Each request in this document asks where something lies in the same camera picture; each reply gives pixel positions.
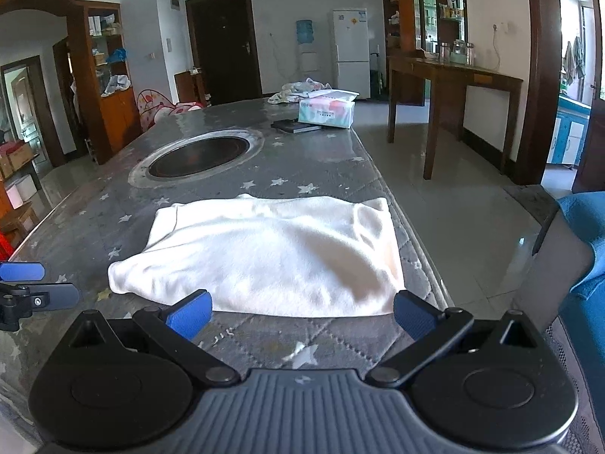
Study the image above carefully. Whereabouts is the tissue pack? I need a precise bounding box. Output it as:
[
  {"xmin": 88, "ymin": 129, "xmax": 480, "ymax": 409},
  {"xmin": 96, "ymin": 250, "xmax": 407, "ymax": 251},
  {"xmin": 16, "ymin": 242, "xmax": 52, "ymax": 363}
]
[{"xmin": 298, "ymin": 89, "xmax": 358, "ymax": 129}]

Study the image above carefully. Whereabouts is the white refrigerator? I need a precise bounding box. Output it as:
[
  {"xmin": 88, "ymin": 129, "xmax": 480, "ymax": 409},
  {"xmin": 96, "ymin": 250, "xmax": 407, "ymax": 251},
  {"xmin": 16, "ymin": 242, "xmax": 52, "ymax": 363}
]
[{"xmin": 329, "ymin": 8, "xmax": 370, "ymax": 100}]

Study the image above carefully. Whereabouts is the crumpled patterned cloth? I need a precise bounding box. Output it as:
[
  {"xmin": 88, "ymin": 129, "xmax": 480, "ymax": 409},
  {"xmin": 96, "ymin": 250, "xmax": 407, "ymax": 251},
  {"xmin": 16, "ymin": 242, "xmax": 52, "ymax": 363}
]
[{"xmin": 268, "ymin": 77, "xmax": 331, "ymax": 104}]

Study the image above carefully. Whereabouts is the round induction cooktop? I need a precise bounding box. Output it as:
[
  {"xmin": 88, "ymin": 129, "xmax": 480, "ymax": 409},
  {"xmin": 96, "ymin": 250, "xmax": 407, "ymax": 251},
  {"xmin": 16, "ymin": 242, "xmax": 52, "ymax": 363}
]
[{"xmin": 128, "ymin": 129, "xmax": 265, "ymax": 189}]

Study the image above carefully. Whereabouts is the wooden shelf cabinet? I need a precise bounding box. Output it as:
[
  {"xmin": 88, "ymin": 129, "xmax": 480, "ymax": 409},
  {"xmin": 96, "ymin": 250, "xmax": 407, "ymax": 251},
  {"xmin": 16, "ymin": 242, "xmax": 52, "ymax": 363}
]
[{"xmin": 67, "ymin": 1, "xmax": 141, "ymax": 164}]

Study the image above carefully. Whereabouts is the water dispenser with blue bottle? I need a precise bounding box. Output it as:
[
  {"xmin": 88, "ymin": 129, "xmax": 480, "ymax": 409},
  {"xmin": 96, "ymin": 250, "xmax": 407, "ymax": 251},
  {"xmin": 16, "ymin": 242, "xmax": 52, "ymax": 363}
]
[{"xmin": 295, "ymin": 20, "xmax": 320, "ymax": 80}]

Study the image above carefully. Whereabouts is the brown door with window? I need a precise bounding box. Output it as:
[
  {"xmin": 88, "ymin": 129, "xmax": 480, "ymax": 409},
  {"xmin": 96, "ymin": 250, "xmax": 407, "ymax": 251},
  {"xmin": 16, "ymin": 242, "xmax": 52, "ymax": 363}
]
[{"xmin": 571, "ymin": 0, "xmax": 605, "ymax": 195}]

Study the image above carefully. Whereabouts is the cream white garment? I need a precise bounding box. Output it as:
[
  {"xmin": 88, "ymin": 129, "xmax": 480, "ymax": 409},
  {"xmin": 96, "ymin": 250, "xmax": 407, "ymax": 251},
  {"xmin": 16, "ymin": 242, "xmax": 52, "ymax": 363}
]
[{"xmin": 108, "ymin": 195, "xmax": 405, "ymax": 318}]

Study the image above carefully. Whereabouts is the small wooden stool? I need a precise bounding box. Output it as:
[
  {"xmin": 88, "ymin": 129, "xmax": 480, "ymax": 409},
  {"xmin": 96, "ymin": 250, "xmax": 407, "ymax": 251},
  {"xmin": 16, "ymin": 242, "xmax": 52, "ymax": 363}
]
[{"xmin": 1, "ymin": 202, "xmax": 39, "ymax": 240}]

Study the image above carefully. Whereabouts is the dark wooden door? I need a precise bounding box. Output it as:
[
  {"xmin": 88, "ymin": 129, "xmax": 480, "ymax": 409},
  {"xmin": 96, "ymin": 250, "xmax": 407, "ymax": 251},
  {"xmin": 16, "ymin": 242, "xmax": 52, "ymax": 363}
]
[{"xmin": 186, "ymin": 0, "xmax": 262, "ymax": 106}]

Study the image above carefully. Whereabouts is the red plastic stool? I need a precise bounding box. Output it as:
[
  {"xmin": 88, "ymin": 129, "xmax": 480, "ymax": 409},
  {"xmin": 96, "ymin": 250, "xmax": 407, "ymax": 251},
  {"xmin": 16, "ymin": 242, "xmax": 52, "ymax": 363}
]
[{"xmin": 0, "ymin": 234, "xmax": 14, "ymax": 261}]

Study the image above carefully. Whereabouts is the wooden sideboard shelf unit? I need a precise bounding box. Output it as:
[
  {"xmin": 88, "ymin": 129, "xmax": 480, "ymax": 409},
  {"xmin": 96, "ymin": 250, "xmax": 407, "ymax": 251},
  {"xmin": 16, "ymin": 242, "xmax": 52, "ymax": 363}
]
[{"xmin": 383, "ymin": 0, "xmax": 523, "ymax": 179}]

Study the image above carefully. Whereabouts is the polka dot play tent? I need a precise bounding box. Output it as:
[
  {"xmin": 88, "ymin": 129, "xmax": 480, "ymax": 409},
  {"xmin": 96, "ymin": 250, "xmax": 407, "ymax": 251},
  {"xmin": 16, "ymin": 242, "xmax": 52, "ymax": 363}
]
[{"xmin": 137, "ymin": 89, "xmax": 204, "ymax": 132}]

